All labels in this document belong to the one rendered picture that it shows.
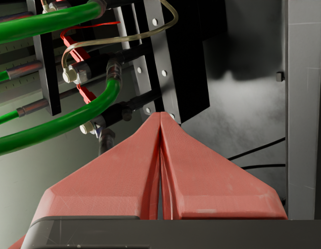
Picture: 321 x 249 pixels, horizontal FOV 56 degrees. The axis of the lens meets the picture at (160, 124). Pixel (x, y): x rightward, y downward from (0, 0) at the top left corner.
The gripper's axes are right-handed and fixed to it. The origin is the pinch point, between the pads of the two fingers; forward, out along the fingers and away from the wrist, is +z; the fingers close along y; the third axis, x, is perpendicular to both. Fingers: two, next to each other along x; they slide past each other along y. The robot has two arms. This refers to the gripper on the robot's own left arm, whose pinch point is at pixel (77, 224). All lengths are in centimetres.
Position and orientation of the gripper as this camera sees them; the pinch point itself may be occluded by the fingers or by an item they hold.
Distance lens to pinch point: 28.8
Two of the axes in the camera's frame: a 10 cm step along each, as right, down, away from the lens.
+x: 9.8, -1.1, -1.4
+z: 0.4, -6.3, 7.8
